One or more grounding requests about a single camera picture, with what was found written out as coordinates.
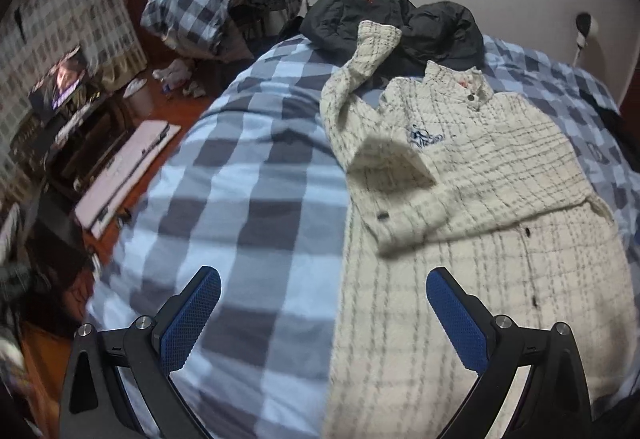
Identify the pink flat case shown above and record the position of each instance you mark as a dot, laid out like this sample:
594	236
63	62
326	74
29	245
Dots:
125	169

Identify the black padded jacket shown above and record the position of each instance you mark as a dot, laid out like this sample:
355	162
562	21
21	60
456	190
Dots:
345	14

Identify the cream plaid shirt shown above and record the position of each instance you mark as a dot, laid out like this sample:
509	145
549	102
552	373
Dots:
475	159

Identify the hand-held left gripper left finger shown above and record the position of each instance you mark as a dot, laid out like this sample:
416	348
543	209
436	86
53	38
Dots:
190	326

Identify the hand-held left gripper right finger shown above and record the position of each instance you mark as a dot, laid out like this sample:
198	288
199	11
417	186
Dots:
457	321

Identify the white clothes on floor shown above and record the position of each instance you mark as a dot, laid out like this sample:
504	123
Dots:
175	71

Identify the blue checkered bed sheet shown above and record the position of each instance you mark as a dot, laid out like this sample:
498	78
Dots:
250	169

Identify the television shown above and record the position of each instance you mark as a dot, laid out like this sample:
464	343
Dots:
62	79

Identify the dark wooden television stand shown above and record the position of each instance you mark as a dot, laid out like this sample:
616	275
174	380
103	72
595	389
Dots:
95	134

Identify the white wall lamp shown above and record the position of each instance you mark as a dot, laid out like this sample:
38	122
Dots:
582	36

